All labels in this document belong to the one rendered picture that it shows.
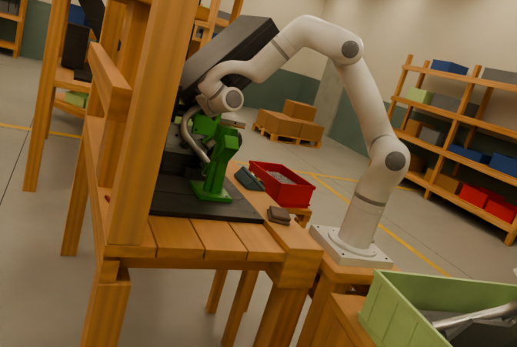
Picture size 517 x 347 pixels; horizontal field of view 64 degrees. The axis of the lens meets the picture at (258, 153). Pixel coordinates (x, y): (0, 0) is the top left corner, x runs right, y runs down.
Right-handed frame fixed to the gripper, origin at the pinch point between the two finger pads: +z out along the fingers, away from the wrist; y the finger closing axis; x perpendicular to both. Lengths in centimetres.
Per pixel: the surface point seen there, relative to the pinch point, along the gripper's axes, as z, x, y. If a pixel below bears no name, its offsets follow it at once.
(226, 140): -26.1, 8.5, -11.3
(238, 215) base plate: -29.2, 21.4, -34.5
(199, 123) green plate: 3.1, 3.4, -6.1
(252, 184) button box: -5.1, 1.8, -39.0
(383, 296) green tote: -77, 15, -61
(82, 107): 382, -14, 25
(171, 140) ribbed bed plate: 5.9, 16.4, -5.3
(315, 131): 505, -356, -251
